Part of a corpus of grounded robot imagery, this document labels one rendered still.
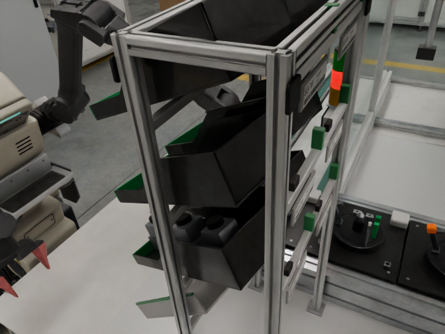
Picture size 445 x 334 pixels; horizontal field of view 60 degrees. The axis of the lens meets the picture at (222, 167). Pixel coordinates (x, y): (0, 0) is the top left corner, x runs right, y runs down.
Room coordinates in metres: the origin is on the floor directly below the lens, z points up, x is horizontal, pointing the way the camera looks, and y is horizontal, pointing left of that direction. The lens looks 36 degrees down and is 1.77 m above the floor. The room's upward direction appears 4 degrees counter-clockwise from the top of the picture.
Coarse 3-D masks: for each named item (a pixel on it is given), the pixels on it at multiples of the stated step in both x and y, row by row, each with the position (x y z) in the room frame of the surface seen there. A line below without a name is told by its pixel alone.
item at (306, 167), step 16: (352, 16) 0.53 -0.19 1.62; (336, 32) 0.45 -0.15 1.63; (320, 48) 0.40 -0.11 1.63; (304, 64) 0.35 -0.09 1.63; (192, 96) 0.48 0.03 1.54; (160, 112) 0.43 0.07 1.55; (176, 112) 0.45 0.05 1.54; (336, 112) 0.54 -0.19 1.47; (304, 176) 0.38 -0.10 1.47; (288, 192) 0.35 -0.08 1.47; (176, 208) 0.43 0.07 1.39; (288, 208) 0.33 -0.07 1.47; (304, 240) 0.42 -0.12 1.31
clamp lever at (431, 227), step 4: (428, 224) 0.67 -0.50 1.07; (432, 224) 0.66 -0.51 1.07; (428, 228) 0.65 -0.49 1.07; (432, 228) 0.65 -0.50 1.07; (436, 228) 0.66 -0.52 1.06; (428, 232) 0.65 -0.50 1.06; (432, 232) 0.65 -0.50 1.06; (436, 232) 0.65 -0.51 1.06; (440, 232) 0.64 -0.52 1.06; (432, 236) 0.65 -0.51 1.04; (432, 240) 0.65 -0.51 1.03; (436, 240) 0.65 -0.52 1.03; (432, 244) 0.65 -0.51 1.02; (436, 244) 0.64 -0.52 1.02; (436, 248) 0.64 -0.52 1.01
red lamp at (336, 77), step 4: (332, 72) 0.97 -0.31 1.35; (336, 72) 0.96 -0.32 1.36; (340, 72) 0.95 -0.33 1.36; (332, 76) 0.97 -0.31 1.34; (336, 76) 0.96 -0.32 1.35; (340, 76) 0.95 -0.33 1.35; (332, 80) 0.97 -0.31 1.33; (336, 80) 0.96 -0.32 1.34; (340, 80) 0.95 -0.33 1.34; (332, 84) 0.97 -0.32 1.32; (336, 84) 0.96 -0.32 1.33; (340, 84) 0.95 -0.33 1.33; (336, 88) 0.96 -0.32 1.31
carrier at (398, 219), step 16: (352, 208) 0.85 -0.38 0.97; (368, 208) 0.84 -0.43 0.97; (336, 224) 0.76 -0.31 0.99; (352, 224) 0.76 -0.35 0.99; (368, 224) 0.68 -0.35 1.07; (384, 224) 0.77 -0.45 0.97; (400, 224) 0.76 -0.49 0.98; (336, 240) 0.72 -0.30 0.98; (352, 240) 0.70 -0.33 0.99; (368, 240) 0.70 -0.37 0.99; (384, 240) 0.71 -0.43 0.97; (400, 240) 0.71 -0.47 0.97; (336, 256) 0.67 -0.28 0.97; (352, 256) 0.66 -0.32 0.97; (368, 256) 0.66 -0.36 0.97; (384, 256) 0.66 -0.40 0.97; (400, 256) 0.65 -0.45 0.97; (368, 272) 0.61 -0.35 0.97; (384, 272) 0.61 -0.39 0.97
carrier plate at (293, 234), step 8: (304, 208) 0.86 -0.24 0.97; (312, 208) 0.86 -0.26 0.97; (304, 216) 0.83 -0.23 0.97; (288, 224) 0.80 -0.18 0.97; (296, 224) 0.80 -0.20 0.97; (288, 232) 0.77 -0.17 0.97; (296, 232) 0.76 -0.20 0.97; (288, 240) 0.74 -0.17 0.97; (296, 240) 0.74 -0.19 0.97; (288, 248) 0.72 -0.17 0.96
